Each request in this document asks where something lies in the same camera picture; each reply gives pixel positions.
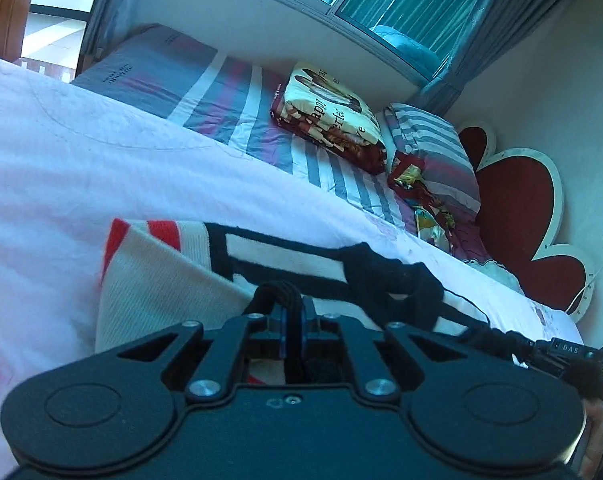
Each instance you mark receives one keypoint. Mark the striped pillow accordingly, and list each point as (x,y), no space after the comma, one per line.
(431,145)

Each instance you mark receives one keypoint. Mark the striped bed sheet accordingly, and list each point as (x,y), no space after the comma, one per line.
(206,90)

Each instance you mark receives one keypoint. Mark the window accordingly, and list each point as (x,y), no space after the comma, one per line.
(381,20)

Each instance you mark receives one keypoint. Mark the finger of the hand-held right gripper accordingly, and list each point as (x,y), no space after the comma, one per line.
(516,345)

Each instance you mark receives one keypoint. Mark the folded printed blanket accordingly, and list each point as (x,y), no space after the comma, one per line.
(326,110)

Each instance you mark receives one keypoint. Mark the floral bed sheet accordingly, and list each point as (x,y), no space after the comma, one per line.
(81,160)

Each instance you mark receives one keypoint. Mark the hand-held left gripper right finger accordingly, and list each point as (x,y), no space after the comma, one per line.
(306,325)

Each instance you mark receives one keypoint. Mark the striped knit sweater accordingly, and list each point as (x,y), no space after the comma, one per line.
(181,270)

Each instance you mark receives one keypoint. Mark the red and white headboard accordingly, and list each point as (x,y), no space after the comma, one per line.
(516,200)

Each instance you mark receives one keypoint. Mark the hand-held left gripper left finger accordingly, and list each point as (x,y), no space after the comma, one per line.
(281,325)

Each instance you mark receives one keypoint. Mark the grey curtain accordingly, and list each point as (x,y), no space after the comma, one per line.
(111,10)
(506,25)

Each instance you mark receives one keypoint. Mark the person's right hand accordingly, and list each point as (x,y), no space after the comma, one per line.
(599,430)

